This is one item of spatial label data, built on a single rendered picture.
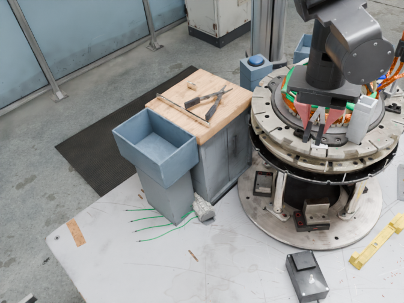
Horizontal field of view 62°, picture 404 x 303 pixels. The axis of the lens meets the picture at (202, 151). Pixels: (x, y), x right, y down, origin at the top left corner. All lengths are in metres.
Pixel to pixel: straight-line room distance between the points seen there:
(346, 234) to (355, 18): 0.60
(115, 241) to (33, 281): 1.06
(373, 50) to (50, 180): 2.12
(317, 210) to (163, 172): 0.40
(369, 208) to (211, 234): 0.42
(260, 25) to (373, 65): 0.75
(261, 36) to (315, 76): 0.67
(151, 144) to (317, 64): 0.48
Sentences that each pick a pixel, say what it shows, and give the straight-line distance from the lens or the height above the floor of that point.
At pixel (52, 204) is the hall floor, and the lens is 2.20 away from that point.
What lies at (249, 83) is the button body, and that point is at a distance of 1.01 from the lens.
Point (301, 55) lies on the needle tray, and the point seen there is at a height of 1.06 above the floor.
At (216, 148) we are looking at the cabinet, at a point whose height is 0.98.
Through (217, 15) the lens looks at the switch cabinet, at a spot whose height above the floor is 0.30.
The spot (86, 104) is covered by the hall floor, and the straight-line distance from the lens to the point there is 2.81.
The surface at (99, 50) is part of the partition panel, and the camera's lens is 3.04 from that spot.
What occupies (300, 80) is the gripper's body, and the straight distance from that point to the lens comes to 0.54.
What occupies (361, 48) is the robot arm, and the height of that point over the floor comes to 1.37.
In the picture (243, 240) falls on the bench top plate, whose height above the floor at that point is 0.78.
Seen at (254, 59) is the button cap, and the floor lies 1.04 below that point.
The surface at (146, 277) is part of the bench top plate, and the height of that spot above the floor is 0.78.
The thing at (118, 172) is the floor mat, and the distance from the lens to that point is 2.16.
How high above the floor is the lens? 1.57
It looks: 46 degrees down
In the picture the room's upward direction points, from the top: 7 degrees counter-clockwise
